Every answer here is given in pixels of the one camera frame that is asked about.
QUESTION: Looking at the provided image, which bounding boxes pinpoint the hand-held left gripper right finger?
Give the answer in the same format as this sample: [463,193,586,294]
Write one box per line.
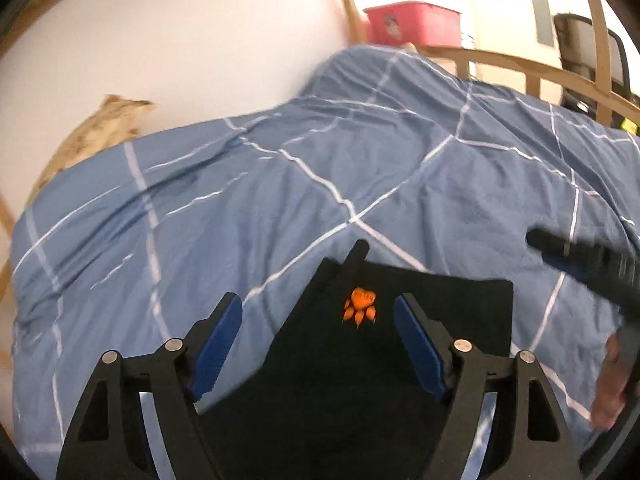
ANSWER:
[392,294,583,480]

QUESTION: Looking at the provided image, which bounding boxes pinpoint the black office chair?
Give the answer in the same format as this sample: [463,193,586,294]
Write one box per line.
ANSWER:
[552,12,636,111]

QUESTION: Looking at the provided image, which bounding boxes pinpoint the blue checked blanket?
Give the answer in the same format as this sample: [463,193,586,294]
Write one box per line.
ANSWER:
[10,44,640,480]

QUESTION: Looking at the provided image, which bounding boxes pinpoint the red storage bin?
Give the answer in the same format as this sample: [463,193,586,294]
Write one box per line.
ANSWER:
[362,1,463,48]

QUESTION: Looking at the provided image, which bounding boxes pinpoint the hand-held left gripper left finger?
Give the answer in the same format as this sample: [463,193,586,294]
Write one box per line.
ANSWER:
[55,291,244,480]

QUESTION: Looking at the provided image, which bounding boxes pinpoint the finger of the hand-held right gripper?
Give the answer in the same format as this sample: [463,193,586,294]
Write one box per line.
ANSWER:
[527,227,640,306]

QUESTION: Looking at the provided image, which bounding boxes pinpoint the tan pillow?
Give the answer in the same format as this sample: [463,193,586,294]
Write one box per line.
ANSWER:
[30,94,155,206]

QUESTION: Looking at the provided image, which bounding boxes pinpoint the person's right hand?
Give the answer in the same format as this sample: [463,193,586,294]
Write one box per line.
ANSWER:
[591,332,632,431]

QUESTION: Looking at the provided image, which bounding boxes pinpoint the wooden bunk bed frame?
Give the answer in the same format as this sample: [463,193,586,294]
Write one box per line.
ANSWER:
[0,0,640,361]

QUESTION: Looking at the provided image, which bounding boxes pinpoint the black pants with orange print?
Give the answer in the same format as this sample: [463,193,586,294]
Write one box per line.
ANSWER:
[197,239,515,480]

